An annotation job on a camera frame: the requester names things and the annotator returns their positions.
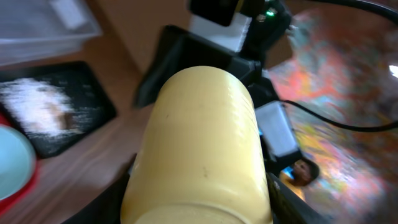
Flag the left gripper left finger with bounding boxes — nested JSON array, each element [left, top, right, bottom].
[[62, 154, 137, 224]]

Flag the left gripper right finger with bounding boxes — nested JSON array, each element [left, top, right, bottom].
[[266, 173, 330, 224]]

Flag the green bowl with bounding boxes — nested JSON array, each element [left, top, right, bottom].
[[1, 125, 36, 200]]

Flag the yellow cup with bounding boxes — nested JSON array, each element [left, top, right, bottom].
[[120, 66, 272, 224]]

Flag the rice and food leftovers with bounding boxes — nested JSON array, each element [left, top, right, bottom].
[[1, 78, 92, 138]]

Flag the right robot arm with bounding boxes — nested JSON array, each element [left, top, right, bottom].
[[134, 1, 302, 175]]

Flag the black waste tray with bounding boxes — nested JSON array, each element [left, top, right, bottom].
[[1, 61, 117, 159]]

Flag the clear plastic bin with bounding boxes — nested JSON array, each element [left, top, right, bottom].
[[1, 0, 102, 66]]

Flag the right black cable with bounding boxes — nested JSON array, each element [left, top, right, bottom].
[[279, 0, 398, 133]]

